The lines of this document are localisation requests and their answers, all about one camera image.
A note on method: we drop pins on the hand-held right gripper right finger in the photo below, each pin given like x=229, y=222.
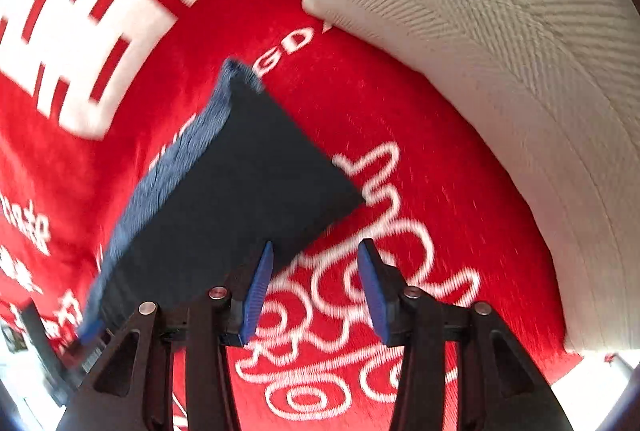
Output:
x=374, y=296

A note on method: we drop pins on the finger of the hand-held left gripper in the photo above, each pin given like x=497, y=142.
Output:
x=91, y=332

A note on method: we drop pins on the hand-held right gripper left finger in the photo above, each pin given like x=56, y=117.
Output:
x=256, y=296

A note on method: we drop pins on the black and blue sock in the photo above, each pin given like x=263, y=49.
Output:
x=240, y=191

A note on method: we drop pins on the red printed blanket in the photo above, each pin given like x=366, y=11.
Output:
x=325, y=111

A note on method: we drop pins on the white textured pillow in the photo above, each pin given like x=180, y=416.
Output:
x=475, y=11

